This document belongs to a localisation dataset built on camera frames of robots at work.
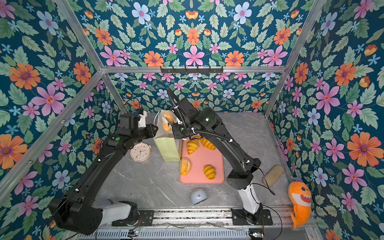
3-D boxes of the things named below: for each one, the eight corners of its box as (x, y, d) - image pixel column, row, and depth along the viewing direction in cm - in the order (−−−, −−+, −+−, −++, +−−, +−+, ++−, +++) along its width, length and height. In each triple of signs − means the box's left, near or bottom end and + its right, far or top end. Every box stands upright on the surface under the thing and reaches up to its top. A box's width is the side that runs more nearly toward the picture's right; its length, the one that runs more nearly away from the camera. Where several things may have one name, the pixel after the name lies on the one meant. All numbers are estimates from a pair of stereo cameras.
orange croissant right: (199, 143, 104) (199, 140, 101) (203, 139, 106) (203, 136, 103) (211, 152, 99) (211, 150, 96) (215, 149, 101) (215, 146, 98)
